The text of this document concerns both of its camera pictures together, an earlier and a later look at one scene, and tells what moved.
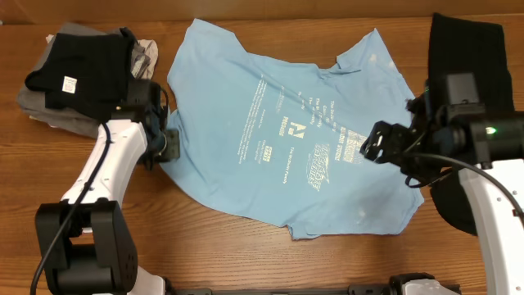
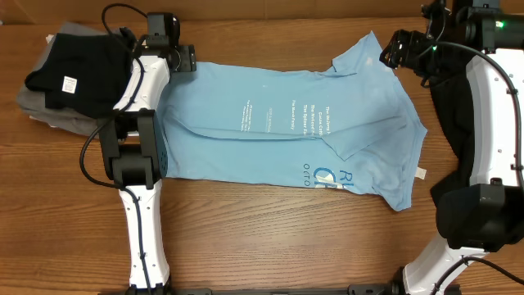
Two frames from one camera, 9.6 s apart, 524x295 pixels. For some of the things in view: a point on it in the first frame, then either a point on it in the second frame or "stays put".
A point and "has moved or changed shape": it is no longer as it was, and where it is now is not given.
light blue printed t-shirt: [278, 139] has moved or changed shape
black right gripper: [390, 139] to [400, 48]
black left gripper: [173, 139] to [188, 57]
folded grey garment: [33, 101] stays put
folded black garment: [91, 74] stays put
